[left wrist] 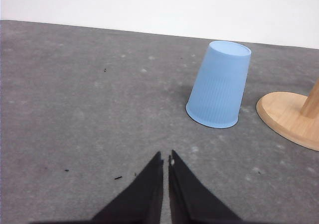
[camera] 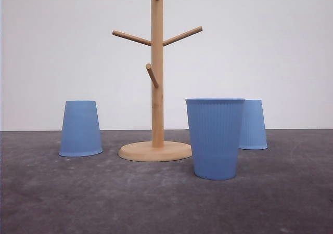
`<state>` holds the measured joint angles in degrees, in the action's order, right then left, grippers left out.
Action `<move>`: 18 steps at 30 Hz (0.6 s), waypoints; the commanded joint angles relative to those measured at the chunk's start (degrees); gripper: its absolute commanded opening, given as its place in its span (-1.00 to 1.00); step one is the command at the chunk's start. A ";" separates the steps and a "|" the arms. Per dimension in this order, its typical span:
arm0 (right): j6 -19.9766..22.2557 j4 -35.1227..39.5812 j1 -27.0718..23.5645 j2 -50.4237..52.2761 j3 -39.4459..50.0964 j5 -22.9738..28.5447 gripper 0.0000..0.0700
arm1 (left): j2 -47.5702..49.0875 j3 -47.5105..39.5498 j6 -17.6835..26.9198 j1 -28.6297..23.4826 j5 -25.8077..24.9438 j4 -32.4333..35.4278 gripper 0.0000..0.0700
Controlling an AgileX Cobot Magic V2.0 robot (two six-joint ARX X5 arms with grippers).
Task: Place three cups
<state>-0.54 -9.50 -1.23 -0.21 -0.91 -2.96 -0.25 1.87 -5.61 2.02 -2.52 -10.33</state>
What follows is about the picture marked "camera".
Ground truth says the blue ribbed cup front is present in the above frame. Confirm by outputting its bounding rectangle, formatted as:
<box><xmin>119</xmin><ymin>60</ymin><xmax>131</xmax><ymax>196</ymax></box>
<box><xmin>186</xmin><ymin>98</ymin><xmax>246</xmax><ymax>180</ymax></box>

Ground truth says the wooden mug tree stand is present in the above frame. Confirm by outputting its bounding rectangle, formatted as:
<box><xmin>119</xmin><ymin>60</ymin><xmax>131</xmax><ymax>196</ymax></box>
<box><xmin>112</xmin><ymin>0</ymin><xmax>203</xmax><ymax>162</ymax></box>

